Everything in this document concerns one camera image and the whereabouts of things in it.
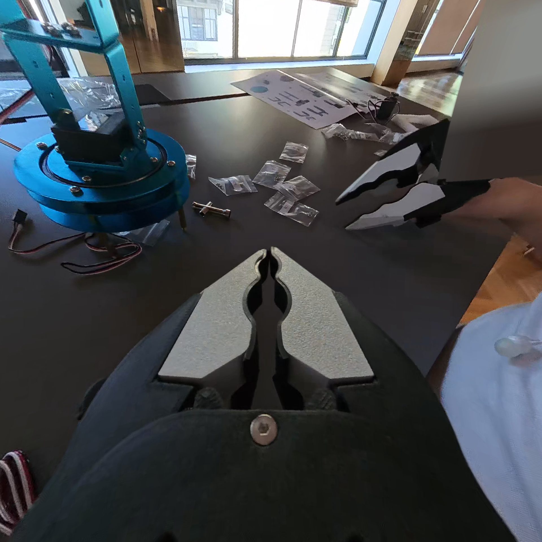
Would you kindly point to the dark grey desk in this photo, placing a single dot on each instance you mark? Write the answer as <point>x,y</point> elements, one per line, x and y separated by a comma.
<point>360,275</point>

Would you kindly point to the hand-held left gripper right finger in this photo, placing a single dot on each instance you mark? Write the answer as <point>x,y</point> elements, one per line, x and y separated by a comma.
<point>322,338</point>

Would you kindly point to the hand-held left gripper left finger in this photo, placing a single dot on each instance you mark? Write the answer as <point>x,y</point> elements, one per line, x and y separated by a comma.
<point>211,338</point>

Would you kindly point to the person's right hand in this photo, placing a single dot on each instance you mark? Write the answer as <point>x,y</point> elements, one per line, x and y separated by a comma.
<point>508,203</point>

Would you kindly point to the open instruction manual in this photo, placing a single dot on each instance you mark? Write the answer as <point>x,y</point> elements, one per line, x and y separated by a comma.
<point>296,91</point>

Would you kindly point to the blue toy robot arm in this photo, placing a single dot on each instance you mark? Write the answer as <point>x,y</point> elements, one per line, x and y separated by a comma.
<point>97,186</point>

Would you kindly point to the crumpled large plastic wrapping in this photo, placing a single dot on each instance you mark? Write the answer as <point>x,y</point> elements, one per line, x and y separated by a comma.
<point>84,91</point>

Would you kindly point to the wooden pillar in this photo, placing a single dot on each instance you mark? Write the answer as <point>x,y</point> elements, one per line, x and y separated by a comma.
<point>398,42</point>

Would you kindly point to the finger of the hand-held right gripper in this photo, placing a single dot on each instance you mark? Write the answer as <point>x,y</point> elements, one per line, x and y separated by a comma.
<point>406,199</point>
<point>381,173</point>

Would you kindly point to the white foam frame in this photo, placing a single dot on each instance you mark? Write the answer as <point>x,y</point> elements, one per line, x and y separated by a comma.
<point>415,120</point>

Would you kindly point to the metal cross wrench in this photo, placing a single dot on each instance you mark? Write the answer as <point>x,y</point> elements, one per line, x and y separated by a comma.
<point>211,209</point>

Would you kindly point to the white earphone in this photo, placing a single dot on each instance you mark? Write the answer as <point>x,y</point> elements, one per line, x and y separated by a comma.
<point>508,346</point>

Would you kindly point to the large glass window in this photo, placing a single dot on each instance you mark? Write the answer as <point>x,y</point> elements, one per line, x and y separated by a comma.
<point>271,25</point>

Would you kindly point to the scattered clear screw bags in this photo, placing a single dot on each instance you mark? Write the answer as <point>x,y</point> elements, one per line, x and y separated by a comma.
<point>292,186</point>

